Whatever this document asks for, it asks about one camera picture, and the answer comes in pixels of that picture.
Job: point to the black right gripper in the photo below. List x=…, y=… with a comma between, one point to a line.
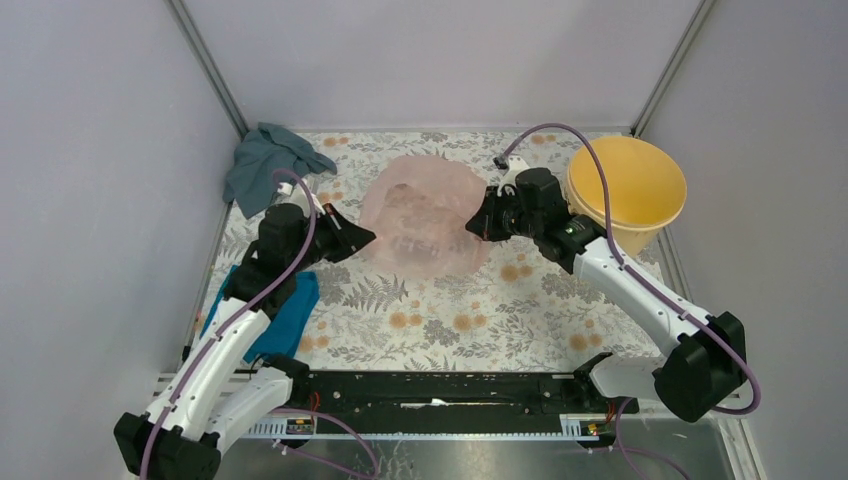
x=483, y=223

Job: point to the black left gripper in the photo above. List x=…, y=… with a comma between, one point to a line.
x=348, y=237

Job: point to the pink plastic trash bag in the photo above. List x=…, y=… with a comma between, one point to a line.
x=418, y=207

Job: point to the yellow trash bin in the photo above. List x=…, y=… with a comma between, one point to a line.
x=647, y=189

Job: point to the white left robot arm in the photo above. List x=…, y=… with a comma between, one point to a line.
x=186, y=430

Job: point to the grey crumpled cloth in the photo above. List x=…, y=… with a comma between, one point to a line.
x=253, y=181

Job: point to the blue folded cloth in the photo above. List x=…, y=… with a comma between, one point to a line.
x=285, y=331

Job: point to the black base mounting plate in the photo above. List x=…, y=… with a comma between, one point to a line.
x=451, y=403

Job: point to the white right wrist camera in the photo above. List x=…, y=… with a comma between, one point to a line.
x=511, y=165

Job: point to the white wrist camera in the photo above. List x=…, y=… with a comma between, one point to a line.
x=304, y=199
x=511, y=165

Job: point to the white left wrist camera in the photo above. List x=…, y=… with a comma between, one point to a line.
x=304, y=199

